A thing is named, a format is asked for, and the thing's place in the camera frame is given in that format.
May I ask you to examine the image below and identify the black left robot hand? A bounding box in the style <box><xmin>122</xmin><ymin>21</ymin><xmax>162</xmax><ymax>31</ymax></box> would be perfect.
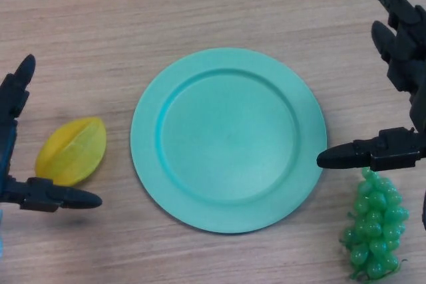
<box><xmin>0</xmin><ymin>53</ymin><xmax>103</xmax><ymax>213</ymax></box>

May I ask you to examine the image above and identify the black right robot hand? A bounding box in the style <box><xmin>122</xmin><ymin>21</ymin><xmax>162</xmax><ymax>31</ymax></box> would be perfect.
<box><xmin>316</xmin><ymin>0</ymin><xmax>426</xmax><ymax>172</ymax></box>

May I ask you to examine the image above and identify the yellow starfruit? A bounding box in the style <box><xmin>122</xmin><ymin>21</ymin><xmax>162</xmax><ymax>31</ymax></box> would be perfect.
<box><xmin>35</xmin><ymin>116</ymin><xmax>108</xmax><ymax>187</ymax></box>

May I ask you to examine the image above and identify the green round plate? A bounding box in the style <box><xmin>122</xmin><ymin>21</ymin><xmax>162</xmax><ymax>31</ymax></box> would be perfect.
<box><xmin>130</xmin><ymin>47</ymin><xmax>327</xmax><ymax>234</ymax></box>

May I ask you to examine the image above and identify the green grape bunch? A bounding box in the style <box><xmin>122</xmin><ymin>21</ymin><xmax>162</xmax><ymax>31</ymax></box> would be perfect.
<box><xmin>338</xmin><ymin>168</ymin><xmax>410</xmax><ymax>281</ymax></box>

